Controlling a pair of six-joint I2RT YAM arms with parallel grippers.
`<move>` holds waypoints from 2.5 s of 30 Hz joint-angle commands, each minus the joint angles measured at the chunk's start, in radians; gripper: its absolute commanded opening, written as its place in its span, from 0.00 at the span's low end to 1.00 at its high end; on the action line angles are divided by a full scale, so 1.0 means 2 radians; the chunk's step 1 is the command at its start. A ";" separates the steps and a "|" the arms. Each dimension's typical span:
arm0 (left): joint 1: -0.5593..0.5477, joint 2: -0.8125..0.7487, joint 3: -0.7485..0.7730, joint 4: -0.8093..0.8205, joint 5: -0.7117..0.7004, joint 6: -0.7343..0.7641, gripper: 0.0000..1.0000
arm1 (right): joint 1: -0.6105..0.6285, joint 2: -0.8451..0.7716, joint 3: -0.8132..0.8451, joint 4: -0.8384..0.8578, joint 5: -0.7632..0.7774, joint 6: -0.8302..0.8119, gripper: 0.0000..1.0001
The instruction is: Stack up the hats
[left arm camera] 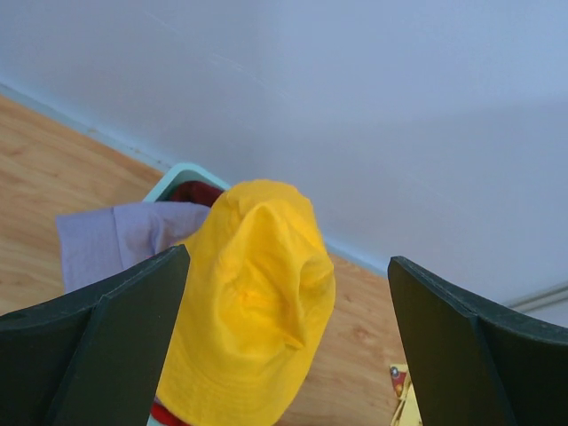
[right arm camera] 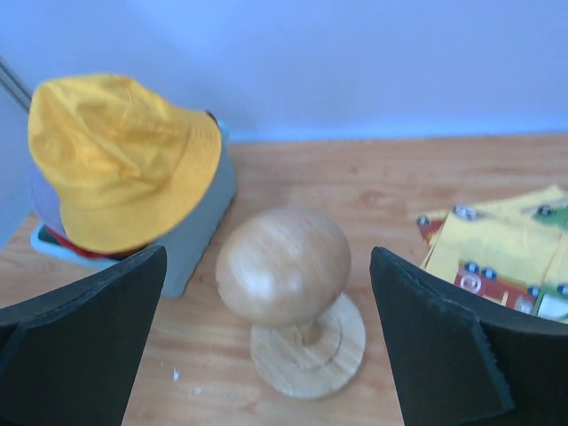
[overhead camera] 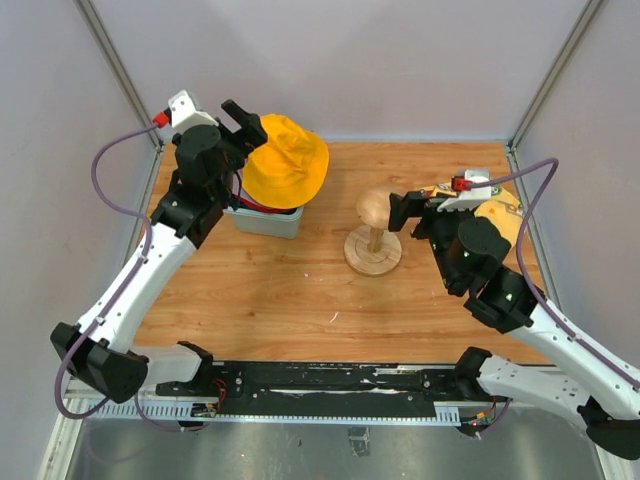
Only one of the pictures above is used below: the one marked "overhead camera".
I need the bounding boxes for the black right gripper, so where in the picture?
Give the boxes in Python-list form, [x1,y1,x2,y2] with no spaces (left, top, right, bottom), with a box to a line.
[387,189,473,289]

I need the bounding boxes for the yellow bucket hat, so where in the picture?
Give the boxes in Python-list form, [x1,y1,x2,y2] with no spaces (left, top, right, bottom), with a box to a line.
[242,114,330,210]

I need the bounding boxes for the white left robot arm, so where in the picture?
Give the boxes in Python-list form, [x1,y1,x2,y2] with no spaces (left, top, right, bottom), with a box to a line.
[50,91,267,403]

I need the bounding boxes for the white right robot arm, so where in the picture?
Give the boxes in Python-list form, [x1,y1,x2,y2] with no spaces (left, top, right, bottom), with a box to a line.
[388,185,639,460]

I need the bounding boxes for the wooden hat stand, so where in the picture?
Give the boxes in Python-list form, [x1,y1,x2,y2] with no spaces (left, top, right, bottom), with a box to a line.
[343,186,402,277]

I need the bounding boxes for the red bucket hat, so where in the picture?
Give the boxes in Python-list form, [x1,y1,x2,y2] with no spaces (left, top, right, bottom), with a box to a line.
[236,195,296,215]

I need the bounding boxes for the yellow cartoon print cloth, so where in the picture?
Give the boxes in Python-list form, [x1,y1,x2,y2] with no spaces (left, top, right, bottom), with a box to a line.
[420,184,524,247]

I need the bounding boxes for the light teal plastic bin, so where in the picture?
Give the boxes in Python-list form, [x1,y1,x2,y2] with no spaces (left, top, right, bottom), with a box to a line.
[224,207,304,239]

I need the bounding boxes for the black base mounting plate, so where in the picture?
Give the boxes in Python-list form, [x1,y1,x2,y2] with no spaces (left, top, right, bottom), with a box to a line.
[155,361,493,413]

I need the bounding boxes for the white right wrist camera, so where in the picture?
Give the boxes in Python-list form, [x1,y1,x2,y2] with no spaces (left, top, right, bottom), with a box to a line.
[434,169,492,212]

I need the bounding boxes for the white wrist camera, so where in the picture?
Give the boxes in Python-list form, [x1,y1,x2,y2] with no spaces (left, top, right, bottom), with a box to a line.
[434,169,492,212]
[152,90,219,134]

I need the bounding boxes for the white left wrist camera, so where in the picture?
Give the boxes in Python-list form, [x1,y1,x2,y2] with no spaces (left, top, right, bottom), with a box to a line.
[152,90,219,134]

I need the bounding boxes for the grey slotted cable duct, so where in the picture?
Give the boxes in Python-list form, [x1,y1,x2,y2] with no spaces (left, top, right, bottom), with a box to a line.
[92,399,462,427]

